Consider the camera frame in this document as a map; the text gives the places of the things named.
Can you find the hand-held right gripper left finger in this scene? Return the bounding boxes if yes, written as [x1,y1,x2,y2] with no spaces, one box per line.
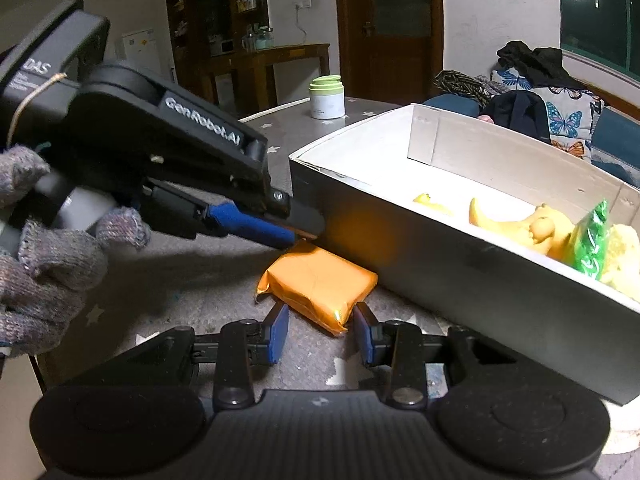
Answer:
[114,304,291,411]

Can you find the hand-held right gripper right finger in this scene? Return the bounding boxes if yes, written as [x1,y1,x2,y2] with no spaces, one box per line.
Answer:
[352,303,516,408]

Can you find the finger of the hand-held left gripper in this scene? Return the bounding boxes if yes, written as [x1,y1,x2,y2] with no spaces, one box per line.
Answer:
[227,172,327,239]
[144,181,297,251]

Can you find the orange packet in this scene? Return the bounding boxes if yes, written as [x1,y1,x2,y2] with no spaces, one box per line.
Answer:
[255,239,378,337]

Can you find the white cardboard box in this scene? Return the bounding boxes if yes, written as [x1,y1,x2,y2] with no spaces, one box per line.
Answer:
[288,103,640,406]

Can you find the orange duck toy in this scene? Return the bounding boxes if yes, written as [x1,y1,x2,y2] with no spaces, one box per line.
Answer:
[469,197,576,261]

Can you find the green packet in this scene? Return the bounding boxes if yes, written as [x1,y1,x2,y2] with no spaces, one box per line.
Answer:
[567,199,613,278]

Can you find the yellow plush chick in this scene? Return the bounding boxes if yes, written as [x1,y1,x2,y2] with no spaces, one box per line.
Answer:
[597,222,640,303]

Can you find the person's left hand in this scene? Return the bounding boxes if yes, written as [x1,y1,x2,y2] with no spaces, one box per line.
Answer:
[0,144,151,361]

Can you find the white appliance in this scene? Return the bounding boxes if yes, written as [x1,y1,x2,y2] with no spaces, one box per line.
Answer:
[121,29,161,78]

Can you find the white jar with green lid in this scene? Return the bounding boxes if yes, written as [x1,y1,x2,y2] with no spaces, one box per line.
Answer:
[308,75,346,121]

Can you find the dark wooden shelf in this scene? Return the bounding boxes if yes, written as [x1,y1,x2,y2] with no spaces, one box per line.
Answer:
[165,0,268,91]

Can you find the wooden side table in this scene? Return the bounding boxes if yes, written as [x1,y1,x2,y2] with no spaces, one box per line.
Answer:
[207,42,331,116]

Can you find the brown wooden door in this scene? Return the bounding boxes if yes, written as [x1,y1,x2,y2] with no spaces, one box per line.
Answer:
[334,0,446,106]

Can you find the striped cloth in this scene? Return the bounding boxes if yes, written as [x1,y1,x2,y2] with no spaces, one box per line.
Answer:
[432,70,493,106]

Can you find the black garment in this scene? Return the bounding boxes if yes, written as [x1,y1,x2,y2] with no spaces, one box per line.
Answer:
[482,89,551,143]

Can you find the butterfly print pillow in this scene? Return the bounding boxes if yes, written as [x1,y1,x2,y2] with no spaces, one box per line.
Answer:
[492,67,606,161]

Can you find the black crumpled clothes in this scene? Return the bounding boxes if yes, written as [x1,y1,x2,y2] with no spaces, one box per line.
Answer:
[497,40,583,88]

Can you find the blue sofa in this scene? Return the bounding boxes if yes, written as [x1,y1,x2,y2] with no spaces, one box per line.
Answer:
[422,92,640,191]

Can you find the dark window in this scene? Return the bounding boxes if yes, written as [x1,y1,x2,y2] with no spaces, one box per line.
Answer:
[557,0,640,76]

